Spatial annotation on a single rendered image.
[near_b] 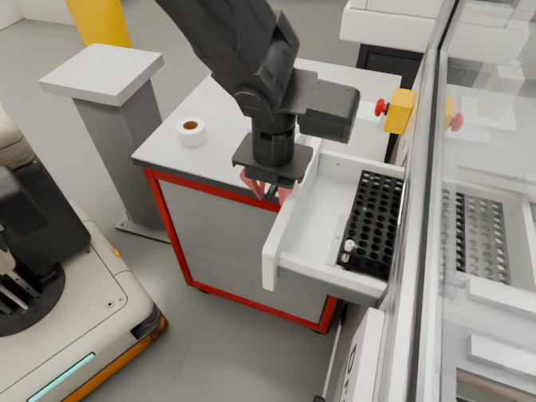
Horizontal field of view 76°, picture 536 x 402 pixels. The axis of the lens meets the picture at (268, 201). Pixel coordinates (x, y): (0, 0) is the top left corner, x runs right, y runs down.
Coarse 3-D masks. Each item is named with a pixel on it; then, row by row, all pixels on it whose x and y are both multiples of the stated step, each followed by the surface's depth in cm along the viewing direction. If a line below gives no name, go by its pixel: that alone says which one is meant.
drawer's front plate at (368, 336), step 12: (372, 312) 39; (372, 324) 38; (360, 336) 41; (372, 336) 38; (360, 348) 38; (372, 348) 37; (360, 360) 36; (372, 360) 36; (360, 372) 35; (372, 372) 35; (348, 384) 40; (360, 384) 34; (372, 384) 34; (348, 396) 37; (360, 396) 34
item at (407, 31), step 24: (360, 0) 104; (384, 0) 102; (408, 0) 100; (432, 0) 98; (360, 24) 109; (384, 24) 106; (408, 24) 104; (432, 24) 102; (360, 48) 116; (384, 48) 113; (408, 48) 109; (384, 72) 119; (408, 72) 117
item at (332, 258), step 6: (342, 216) 59; (342, 222) 58; (336, 228) 57; (342, 228) 57; (336, 234) 56; (342, 234) 56; (336, 240) 56; (336, 246) 55; (330, 252) 54; (336, 252) 54; (330, 258) 53; (336, 258) 53; (330, 264) 53
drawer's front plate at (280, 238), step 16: (320, 144) 60; (304, 192) 56; (288, 208) 50; (304, 208) 62; (288, 224) 49; (272, 240) 46; (288, 240) 53; (272, 256) 45; (272, 272) 48; (272, 288) 51
